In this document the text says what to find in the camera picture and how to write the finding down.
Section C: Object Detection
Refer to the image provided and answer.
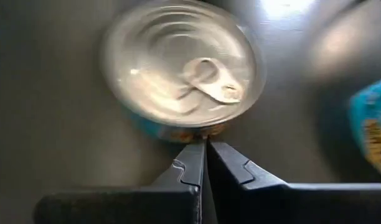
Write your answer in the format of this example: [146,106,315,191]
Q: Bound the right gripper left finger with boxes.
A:
[33,139,206,224]

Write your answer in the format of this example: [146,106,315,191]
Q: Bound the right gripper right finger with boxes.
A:
[208,141,381,224]

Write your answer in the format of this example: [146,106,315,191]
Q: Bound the teal yellow label tuna can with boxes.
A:
[302,6,381,180]
[101,0,268,144]

